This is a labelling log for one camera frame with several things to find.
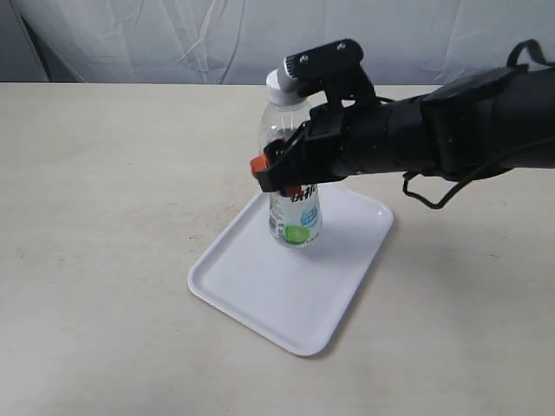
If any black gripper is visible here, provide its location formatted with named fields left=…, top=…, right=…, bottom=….
left=250, top=102, right=390, bottom=197

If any clear bottle with white cap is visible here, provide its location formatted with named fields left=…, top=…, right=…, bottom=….
left=258, top=68, right=323, bottom=251

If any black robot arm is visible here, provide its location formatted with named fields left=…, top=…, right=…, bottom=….
left=251, top=66, right=554, bottom=192

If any white plastic tray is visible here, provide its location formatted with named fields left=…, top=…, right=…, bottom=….
left=187, top=185, right=394, bottom=356

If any white backdrop curtain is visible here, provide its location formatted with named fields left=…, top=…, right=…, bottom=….
left=1, top=1, right=554, bottom=85

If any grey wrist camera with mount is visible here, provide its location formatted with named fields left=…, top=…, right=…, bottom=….
left=277, top=38, right=380, bottom=108

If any black cable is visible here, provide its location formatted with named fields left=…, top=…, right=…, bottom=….
left=401, top=38, right=555, bottom=211

